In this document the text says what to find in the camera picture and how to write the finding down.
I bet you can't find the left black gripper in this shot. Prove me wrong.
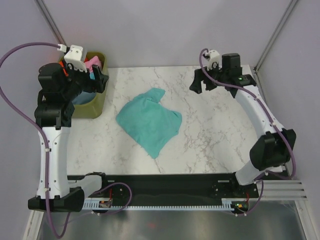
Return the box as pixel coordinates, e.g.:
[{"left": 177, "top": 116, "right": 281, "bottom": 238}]
[{"left": 62, "top": 58, "right": 108, "bottom": 101}]

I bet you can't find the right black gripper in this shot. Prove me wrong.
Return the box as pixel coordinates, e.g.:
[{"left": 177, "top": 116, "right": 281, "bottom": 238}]
[{"left": 189, "top": 62, "right": 228, "bottom": 95}]

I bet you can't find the teal t shirt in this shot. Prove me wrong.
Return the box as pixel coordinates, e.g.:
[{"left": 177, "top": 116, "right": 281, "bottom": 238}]
[{"left": 115, "top": 87, "right": 183, "bottom": 159}]

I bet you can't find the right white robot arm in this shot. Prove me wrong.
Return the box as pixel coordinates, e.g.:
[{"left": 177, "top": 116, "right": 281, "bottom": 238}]
[{"left": 189, "top": 48, "right": 297, "bottom": 197}]

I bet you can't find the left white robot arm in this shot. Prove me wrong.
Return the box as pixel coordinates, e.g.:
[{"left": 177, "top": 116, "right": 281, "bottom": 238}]
[{"left": 28, "top": 62, "right": 110, "bottom": 213}]

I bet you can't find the light blue t shirt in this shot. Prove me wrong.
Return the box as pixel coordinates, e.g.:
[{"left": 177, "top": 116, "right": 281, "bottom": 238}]
[{"left": 89, "top": 68, "right": 96, "bottom": 80}]

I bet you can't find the pink t shirt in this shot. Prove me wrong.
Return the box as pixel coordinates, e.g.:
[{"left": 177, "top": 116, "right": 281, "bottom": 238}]
[{"left": 85, "top": 55, "right": 103, "bottom": 73}]

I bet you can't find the grey blue t shirt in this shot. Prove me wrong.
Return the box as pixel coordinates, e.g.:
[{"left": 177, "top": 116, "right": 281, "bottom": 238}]
[{"left": 71, "top": 91, "right": 97, "bottom": 105}]

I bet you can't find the olive green plastic bin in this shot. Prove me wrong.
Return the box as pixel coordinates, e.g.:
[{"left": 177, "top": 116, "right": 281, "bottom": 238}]
[{"left": 60, "top": 47, "right": 109, "bottom": 119}]

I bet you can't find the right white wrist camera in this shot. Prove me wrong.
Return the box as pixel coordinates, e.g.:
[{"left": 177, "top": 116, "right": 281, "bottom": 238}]
[{"left": 206, "top": 49, "right": 221, "bottom": 71}]

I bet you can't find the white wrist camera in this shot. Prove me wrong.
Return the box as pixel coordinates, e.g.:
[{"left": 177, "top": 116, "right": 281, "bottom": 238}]
[
  {"left": 206, "top": 49, "right": 221, "bottom": 71},
  {"left": 64, "top": 45, "right": 87, "bottom": 73}
]

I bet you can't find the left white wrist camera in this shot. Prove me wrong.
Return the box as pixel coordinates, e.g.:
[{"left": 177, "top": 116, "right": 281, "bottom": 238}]
[{"left": 64, "top": 45, "right": 87, "bottom": 73}]

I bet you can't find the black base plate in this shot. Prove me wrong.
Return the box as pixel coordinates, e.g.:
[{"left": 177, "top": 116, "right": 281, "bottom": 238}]
[{"left": 66, "top": 171, "right": 259, "bottom": 207}]

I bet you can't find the white slotted cable duct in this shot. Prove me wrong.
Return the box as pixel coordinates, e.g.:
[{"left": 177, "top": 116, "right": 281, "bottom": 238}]
[{"left": 82, "top": 198, "right": 235, "bottom": 211}]

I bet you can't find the aluminium extrusion rail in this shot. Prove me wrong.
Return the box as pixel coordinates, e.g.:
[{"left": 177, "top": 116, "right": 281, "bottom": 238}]
[{"left": 258, "top": 180, "right": 307, "bottom": 201}]

